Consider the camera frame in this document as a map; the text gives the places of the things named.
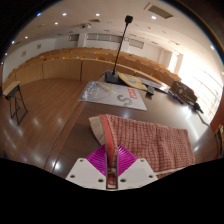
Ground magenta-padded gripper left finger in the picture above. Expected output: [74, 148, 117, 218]
[65, 144, 108, 191]

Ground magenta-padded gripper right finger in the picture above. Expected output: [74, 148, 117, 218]
[116, 145, 159, 191]

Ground red checked towel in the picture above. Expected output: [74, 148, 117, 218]
[88, 113, 197, 190]

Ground black remote control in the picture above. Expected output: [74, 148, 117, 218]
[145, 85, 156, 97]

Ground red marker pen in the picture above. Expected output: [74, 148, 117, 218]
[173, 94, 185, 106]

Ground blue marker pen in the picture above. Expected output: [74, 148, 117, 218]
[167, 89, 179, 101]

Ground blue-grey paper sheet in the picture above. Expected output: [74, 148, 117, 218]
[138, 75, 171, 94]

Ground wooden side cabinet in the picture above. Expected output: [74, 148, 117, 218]
[213, 123, 224, 158]

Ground yellow booklet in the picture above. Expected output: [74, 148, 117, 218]
[118, 72, 148, 92]

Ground brown wooden box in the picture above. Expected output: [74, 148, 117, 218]
[170, 80, 198, 103]

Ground black gooseneck table microphone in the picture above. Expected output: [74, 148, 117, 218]
[104, 14, 134, 85]

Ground rows of wooden lecture seats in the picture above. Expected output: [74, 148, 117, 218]
[1, 47, 183, 91]

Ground large bright window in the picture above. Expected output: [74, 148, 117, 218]
[168, 53, 224, 124]

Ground small folding side desk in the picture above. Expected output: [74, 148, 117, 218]
[2, 80, 29, 126]

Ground recessed ceiling spotlights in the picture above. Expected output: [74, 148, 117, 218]
[9, 11, 218, 51]

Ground ceiling air vent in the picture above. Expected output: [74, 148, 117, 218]
[146, 3, 174, 20]

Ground black device with cable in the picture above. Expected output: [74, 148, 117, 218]
[186, 99, 205, 115]

